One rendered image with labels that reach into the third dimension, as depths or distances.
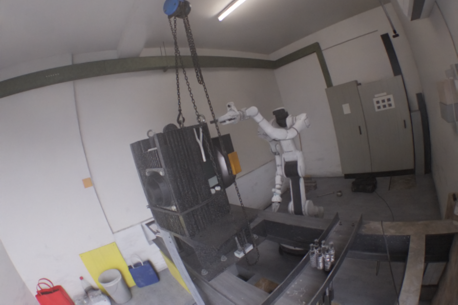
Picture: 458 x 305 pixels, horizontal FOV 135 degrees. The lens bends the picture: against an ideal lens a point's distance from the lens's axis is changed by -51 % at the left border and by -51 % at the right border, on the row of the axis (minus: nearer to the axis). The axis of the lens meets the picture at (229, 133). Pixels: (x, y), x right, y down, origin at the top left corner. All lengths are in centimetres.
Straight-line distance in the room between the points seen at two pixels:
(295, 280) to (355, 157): 288
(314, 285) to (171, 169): 104
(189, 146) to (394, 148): 315
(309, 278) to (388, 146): 280
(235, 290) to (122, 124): 203
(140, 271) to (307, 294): 187
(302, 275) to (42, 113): 265
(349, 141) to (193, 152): 290
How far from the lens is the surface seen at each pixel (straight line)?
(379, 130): 352
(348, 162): 378
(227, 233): 126
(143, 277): 252
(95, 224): 238
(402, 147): 357
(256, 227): 177
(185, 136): 131
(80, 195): 232
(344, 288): 193
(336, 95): 358
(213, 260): 143
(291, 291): 111
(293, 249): 204
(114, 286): 236
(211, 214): 142
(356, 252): 163
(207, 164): 143
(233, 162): 142
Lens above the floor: 154
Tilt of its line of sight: 2 degrees down
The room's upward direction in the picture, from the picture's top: 15 degrees counter-clockwise
